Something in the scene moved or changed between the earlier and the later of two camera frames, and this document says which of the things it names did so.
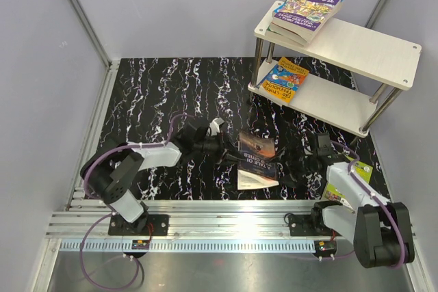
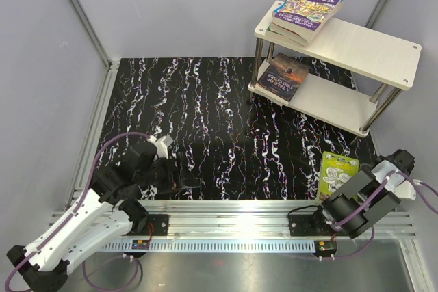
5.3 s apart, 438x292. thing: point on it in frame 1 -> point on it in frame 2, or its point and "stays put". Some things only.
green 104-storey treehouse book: (272, 33) stays put
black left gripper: (227, 152) -> (177, 180)
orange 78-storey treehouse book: (287, 33) stays put
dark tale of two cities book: (259, 169) -> (283, 76)
